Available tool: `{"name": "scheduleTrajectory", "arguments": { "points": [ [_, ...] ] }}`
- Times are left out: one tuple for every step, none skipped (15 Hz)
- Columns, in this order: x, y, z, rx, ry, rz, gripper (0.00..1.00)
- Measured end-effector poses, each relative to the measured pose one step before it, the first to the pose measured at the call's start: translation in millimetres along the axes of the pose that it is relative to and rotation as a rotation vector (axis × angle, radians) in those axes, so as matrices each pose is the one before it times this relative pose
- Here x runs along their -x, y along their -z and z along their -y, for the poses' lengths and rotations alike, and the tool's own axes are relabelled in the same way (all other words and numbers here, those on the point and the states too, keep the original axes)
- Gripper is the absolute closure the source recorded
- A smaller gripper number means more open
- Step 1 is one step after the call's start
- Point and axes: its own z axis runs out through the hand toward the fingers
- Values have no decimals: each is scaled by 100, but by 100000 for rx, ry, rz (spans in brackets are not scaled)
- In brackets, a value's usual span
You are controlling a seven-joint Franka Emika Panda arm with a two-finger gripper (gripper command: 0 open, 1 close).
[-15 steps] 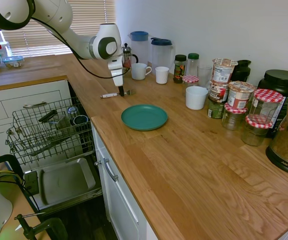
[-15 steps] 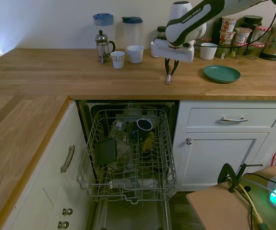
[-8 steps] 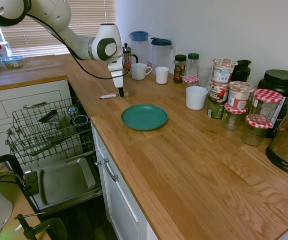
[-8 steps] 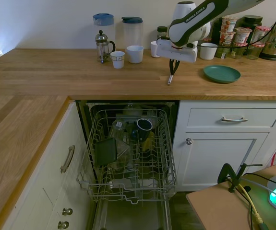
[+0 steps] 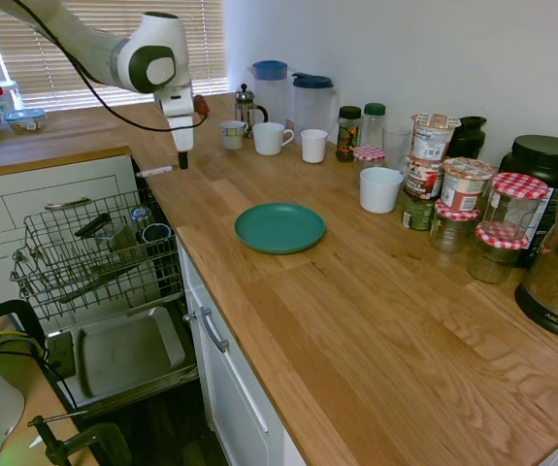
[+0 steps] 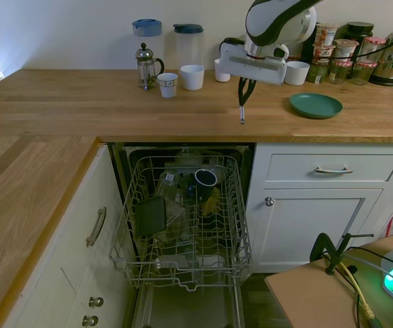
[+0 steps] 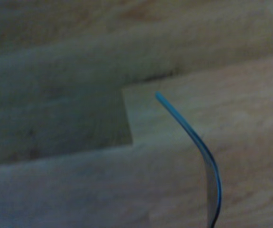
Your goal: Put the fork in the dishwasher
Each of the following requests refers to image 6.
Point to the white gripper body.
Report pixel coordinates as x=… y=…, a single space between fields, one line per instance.
x=254 y=66

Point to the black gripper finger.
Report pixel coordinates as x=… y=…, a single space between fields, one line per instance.
x=241 y=92
x=249 y=90

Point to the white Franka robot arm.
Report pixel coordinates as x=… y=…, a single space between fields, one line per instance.
x=278 y=20

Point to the open built-in dishwasher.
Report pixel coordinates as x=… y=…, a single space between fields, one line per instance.
x=189 y=307

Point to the plain white cup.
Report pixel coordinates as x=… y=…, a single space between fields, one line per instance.
x=222 y=78

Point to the wide white cup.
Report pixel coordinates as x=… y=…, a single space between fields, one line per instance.
x=298 y=73

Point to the green plate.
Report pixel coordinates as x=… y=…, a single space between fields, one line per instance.
x=315 y=106

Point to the pitcher with dark blue lid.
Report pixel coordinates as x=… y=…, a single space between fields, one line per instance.
x=188 y=44

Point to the oatmeal cup with red label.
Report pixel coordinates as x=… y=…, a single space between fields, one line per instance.
x=323 y=53

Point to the small patterned white cup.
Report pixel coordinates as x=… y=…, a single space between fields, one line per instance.
x=167 y=85

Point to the oatmeal cup with white label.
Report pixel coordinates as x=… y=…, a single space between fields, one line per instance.
x=326 y=34

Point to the glass jar red gingham lid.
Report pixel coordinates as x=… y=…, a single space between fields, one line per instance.
x=339 y=72
x=364 y=73
x=374 y=49

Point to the oatmeal cup with foil lid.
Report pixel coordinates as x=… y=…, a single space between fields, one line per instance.
x=346 y=49

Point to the glass French press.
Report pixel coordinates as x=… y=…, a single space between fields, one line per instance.
x=145 y=68

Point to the dark blue mug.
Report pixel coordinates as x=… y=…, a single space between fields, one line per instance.
x=205 y=184

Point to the pitcher with light blue lid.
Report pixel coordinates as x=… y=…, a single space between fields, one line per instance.
x=147 y=37

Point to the round metal cabinet knob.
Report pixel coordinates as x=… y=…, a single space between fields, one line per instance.
x=269 y=201
x=96 y=301
x=89 y=320

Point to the yellow plastic item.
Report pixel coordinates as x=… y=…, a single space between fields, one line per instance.
x=211 y=205

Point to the clear glass jar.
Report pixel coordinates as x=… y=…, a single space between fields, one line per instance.
x=169 y=184

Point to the stainless steel electric kettle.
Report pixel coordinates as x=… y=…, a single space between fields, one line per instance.
x=392 y=58

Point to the black flat square lid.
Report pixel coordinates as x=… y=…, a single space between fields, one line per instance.
x=150 y=217

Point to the black C-clamp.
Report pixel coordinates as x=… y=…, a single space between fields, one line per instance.
x=322 y=244

